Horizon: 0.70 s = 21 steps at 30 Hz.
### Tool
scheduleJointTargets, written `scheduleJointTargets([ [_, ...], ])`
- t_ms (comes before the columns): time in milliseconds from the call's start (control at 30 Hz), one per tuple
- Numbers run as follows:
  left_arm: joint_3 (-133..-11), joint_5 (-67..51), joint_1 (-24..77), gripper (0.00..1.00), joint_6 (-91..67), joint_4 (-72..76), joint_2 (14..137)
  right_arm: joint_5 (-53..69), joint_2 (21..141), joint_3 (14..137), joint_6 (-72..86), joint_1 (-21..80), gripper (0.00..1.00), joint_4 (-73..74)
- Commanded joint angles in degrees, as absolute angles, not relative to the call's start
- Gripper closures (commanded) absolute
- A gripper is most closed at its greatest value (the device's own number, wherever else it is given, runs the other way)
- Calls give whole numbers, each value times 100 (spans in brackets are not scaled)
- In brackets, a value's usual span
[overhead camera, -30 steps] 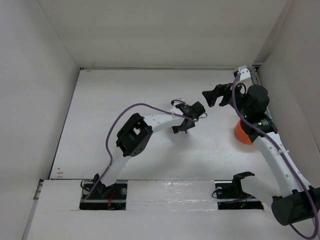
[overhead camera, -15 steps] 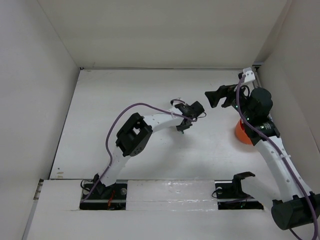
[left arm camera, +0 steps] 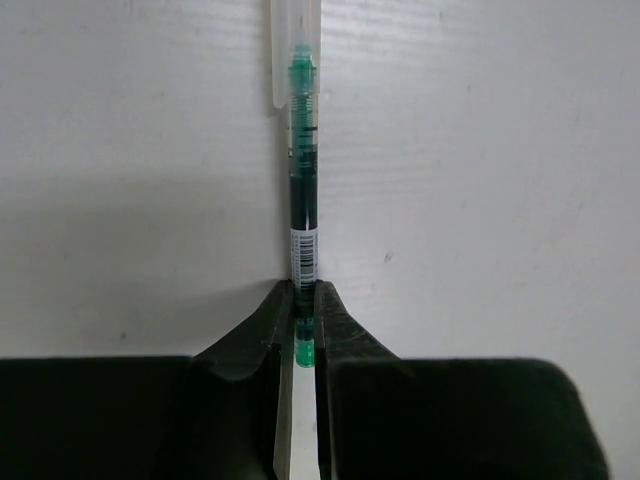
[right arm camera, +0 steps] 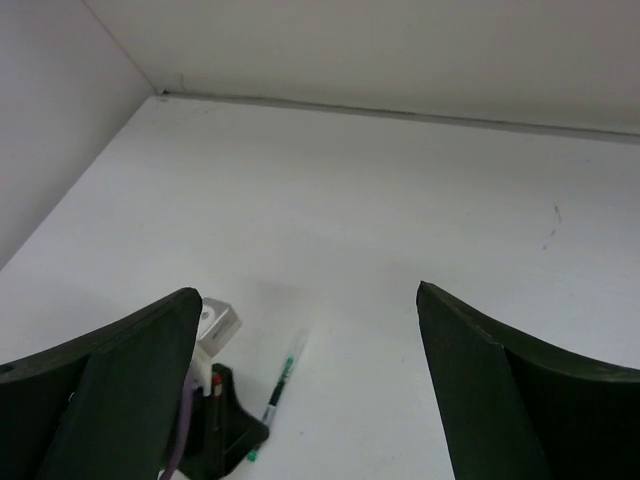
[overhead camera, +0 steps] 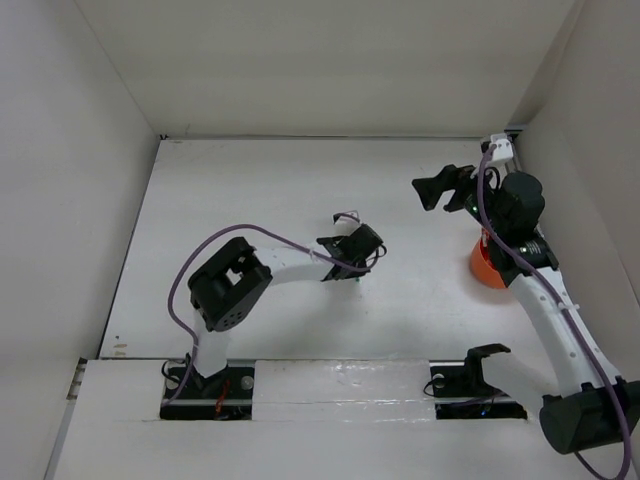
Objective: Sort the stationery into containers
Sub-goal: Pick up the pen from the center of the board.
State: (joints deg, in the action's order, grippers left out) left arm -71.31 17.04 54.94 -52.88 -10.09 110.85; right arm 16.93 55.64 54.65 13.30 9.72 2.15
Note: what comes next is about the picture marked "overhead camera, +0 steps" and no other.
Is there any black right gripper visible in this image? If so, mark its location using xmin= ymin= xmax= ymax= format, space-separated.
xmin=411 ymin=159 xmax=507 ymax=237

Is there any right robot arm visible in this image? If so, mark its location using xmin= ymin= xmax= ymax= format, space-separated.
xmin=411 ymin=165 xmax=639 ymax=455

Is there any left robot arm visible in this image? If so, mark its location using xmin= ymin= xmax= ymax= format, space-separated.
xmin=187 ymin=224 xmax=387 ymax=398

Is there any orange round organizer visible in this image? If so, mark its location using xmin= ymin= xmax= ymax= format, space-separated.
xmin=469 ymin=228 xmax=507 ymax=290

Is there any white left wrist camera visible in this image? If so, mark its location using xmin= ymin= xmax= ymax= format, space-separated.
xmin=332 ymin=211 xmax=361 ymax=223

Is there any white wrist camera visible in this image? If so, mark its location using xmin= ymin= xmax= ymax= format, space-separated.
xmin=481 ymin=132 xmax=515 ymax=166
xmin=332 ymin=211 xmax=361 ymax=223

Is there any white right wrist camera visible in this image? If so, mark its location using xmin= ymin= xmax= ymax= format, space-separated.
xmin=481 ymin=132 xmax=515 ymax=166

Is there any aluminium side rail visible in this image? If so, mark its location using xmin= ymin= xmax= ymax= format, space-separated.
xmin=504 ymin=126 xmax=545 ymax=232

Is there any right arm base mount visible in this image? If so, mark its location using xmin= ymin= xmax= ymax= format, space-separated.
xmin=423 ymin=343 xmax=528 ymax=420

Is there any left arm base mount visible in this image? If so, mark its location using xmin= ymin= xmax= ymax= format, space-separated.
xmin=159 ymin=361 xmax=255 ymax=421

